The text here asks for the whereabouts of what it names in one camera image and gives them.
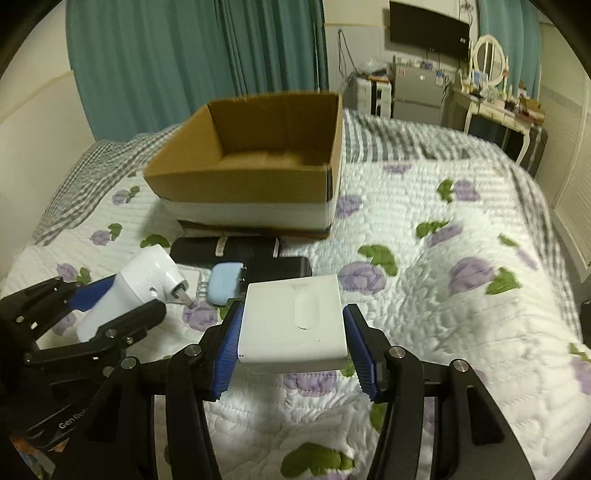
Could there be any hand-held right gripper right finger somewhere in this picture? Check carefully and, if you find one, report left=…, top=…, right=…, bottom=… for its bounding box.
left=343, top=304, right=536, bottom=480

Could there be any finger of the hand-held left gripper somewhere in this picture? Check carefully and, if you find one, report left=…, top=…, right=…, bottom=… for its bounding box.
left=0, top=275, right=120, bottom=343
left=24, top=299, right=167, bottom=376

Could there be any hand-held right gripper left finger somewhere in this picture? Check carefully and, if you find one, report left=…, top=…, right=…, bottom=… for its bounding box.
left=55, top=302, right=246, bottom=480

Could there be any white plug adapter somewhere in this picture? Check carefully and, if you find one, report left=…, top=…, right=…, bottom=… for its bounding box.
left=76, top=244, right=195, bottom=343

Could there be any white square box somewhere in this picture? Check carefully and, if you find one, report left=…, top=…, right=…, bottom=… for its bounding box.
left=237, top=274, right=348, bottom=374

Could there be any cardboard box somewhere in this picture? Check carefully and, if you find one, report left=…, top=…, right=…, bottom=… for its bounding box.
left=143, top=92, right=345, bottom=239

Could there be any light blue charger plug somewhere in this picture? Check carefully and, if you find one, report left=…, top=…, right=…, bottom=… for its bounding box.
left=206, top=261, right=246, bottom=306

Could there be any small white flat packet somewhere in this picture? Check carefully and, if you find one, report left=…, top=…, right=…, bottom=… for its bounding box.
left=178, top=265, right=214, bottom=298

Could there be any floral quilted bed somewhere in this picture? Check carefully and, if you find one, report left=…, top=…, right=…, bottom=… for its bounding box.
left=0, top=111, right=591, bottom=480

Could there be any black rectangular power bank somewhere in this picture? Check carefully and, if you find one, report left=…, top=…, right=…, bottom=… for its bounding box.
left=243, top=256, right=313, bottom=288

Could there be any grey checked pillow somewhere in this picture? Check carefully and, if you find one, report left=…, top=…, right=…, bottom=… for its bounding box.
left=32, top=122, right=185, bottom=246

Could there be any grey checked bed sheet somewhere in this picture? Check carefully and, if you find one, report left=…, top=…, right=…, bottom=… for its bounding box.
left=342, top=108, right=555, bottom=199

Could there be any wide teal curtain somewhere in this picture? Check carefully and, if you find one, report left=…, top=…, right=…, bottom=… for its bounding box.
left=65, top=0, right=329, bottom=145

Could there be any white drawer unit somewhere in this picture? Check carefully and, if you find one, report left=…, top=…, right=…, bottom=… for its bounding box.
left=355, top=74, right=394, bottom=119

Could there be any grey small refrigerator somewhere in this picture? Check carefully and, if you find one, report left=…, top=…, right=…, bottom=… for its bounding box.
left=392, top=62, right=451, bottom=125

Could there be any white vanity table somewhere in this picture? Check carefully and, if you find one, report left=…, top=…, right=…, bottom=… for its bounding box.
left=450, top=84, right=546, bottom=168

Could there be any oval white vanity mirror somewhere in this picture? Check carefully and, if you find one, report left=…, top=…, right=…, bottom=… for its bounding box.
left=469, top=35, right=511, bottom=89

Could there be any narrow teal curtain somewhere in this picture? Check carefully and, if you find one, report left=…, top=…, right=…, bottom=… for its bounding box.
left=478, top=0, right=544, bottom=89

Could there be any black case with white strap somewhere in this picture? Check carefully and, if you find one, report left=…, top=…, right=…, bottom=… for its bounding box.
left=170, top=235, right=282, bottom=267

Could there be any hanging wall cable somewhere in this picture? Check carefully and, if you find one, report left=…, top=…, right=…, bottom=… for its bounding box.
left=336, top=28, right=357, bottom=86

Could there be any black wall television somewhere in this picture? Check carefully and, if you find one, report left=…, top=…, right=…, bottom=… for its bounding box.
left=389, top=0, right=470, bottom=61

